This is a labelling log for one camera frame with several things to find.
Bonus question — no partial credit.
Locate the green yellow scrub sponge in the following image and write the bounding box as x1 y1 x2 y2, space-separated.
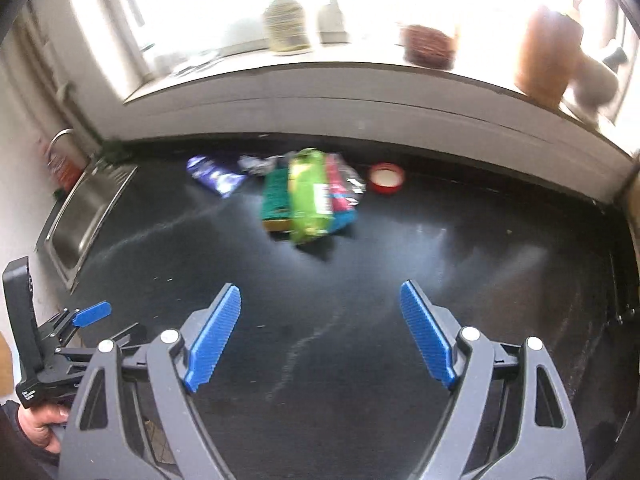
260 168 291 233

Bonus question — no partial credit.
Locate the green juice carton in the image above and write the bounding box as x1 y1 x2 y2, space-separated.
288 148 333 245

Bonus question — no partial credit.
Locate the stainless steel kitchen sink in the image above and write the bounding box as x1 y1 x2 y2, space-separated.
38 160 138 294

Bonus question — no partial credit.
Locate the person's left hand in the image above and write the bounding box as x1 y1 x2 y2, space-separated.
17 404 70 455

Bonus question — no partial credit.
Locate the blue purple snack box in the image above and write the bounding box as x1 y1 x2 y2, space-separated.
186 155 246 198

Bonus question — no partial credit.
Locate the red dish soap bottle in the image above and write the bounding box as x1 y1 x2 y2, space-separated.
47 148 84 193

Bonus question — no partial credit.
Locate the red white round lid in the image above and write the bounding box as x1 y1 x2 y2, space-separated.
369 162 406 195

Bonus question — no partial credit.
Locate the blue red snack packet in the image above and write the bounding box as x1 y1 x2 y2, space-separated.
326 153 367 234

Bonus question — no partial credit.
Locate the crumpled grey paper wrapper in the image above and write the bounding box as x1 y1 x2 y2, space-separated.
238 154 291 177

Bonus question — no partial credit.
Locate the chrome sink faucet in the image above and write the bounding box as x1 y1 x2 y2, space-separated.
45 127 76 162

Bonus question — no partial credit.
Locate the orange brown jar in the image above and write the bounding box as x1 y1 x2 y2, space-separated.
514 8 584 108

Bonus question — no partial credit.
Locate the brown basket on windowsill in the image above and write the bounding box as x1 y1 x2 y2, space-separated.
401 25 458 70

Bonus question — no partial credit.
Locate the grey round pot windowsill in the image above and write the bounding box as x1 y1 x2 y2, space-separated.
570 53 618 112

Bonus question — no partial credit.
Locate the glass jar on windowsill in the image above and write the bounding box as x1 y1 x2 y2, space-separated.
262 0 311 55

